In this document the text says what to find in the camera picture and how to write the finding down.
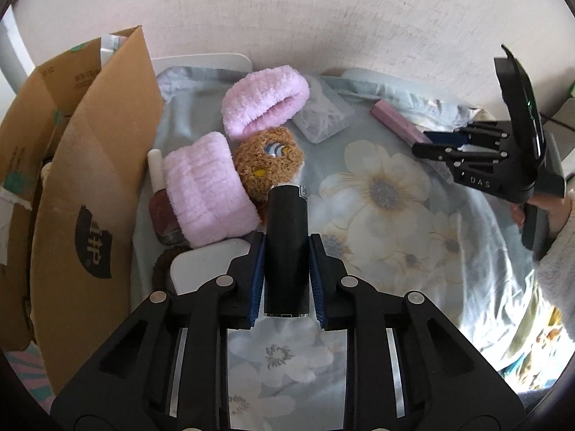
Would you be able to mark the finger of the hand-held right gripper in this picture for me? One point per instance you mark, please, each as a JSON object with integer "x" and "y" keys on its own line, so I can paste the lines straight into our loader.
{"x": 442, "y": 138}
{"x": 435, "y": 150}

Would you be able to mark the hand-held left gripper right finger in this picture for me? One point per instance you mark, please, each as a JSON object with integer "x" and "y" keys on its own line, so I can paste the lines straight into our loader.
{"x": 316, "y": 278}

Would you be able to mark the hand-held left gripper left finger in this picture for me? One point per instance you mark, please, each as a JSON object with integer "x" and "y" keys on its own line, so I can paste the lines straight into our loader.
{"x": 256, "y": 278}

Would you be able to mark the black tube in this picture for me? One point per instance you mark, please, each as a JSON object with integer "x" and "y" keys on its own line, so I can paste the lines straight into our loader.
{"x": 287, "y": 242}

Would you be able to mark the small pink box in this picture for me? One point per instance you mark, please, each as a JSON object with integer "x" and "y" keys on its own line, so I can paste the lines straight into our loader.
{"x": 395, "y": 121}

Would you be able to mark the dark red nail polish bottle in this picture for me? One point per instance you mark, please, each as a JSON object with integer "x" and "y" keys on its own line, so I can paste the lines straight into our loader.
{"x": 164, "y": 215}

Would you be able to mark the brown cardboard box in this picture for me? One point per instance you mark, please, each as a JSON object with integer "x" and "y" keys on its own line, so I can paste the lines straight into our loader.
{"x": 90, "y": 188}

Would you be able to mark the person's right hand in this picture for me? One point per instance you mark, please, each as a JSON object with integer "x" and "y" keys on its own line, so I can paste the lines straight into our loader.
{"x": 559, "y": 213}

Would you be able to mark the white plastic case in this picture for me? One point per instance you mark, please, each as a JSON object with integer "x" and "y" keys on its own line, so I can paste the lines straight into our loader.
{"x": 202, "y": 265}

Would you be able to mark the light blue floral blanket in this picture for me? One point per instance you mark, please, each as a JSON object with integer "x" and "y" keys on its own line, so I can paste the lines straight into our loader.
{"x": 382, "y": 242}

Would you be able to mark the pink fluffy wristband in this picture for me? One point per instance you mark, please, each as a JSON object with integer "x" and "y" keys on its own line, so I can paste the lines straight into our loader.
{"x": 202, "y": 188}

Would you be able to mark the clear plastic bag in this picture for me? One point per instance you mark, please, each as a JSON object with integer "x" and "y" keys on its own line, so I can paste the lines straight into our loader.
{"x": 321, "y": 119}

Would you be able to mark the brown plush toy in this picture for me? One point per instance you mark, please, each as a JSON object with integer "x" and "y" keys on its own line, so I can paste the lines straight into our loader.
{"x": 265, "y": 157}

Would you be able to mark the yellow patterned cloth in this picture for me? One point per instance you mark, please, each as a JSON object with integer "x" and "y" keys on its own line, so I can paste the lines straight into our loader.
{"x": 539, "y": 345}

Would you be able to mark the pink fluffy headband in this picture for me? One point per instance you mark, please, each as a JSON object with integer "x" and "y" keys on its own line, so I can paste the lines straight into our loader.
{"x": 260, "y": 94}

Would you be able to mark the white table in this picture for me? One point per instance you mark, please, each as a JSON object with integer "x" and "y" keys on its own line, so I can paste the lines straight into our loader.
{"x": 202, "y": 60}

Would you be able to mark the pastel striped cloth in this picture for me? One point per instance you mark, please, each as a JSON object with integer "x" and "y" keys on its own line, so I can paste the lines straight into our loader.
{"x": 31, "y": 377}

